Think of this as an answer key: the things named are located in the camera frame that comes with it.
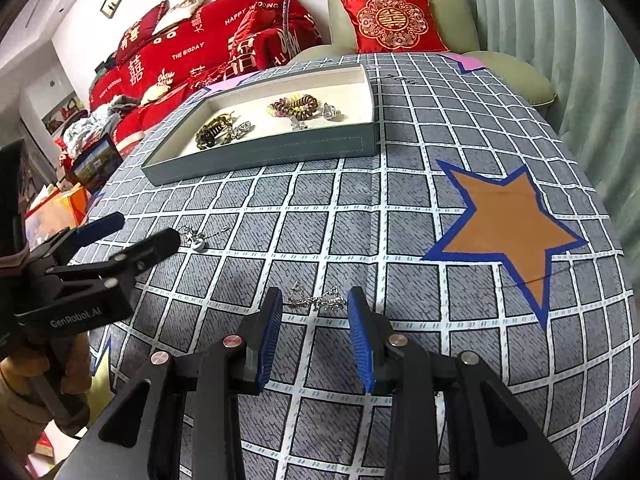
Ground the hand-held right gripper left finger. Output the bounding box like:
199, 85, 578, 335
65, 286, 285, 480

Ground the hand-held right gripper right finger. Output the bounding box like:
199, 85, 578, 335
347, 286, 576, 480

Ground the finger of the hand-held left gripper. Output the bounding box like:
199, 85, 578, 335
27, 211, 127, 272
46, 227, 182, 297

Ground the silver pearl chain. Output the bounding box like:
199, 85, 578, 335
179, 226, 232, 252

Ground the silver chain necklace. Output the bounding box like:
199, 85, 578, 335
286, 281, 347, 314

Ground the brown braided bracelet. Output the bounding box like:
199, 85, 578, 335
196, 114, 236, 150

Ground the grey-green jewelry tray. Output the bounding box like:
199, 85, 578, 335
141, 64, 379, 186

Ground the bronze spiral hair tie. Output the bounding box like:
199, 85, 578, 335
280, 94, 319, 120

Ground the person's left hand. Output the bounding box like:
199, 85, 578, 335
0, 332, 93, 441

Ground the orange bag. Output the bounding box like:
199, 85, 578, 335
30, 184, 91, 231

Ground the dark framed picture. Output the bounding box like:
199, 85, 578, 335
67, 132, 124, 195

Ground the pile of clothes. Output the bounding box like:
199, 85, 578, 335
62, 95, 138, 156

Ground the grey checked tablecloth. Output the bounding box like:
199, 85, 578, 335
70, 50, 626, 480

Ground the pink star sticker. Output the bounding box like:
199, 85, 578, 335
205, 72, 262, 94
447, 51, 486, 75

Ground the orange star sticker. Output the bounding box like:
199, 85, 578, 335
421, 159, 591, 331

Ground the red printed sofa blanket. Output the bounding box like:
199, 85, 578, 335
89, 0, 325, 143

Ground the white green printed pillow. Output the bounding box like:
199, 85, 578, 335
151, 0, 210, 36

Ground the red fringed pillow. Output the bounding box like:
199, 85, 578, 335
227, 5, 262, 54

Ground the silver glitter pole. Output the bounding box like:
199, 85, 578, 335
281, 0, 296, 56

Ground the pale green armchair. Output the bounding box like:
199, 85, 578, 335
285, 0, 558, 108

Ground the red embroidered cushion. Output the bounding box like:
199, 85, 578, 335
341, 0, 450, 54

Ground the pale green curtain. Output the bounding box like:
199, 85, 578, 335
445, 0, 640, 261

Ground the pink yellow beaded bracelet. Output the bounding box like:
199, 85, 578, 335
268, 94, 301, 117

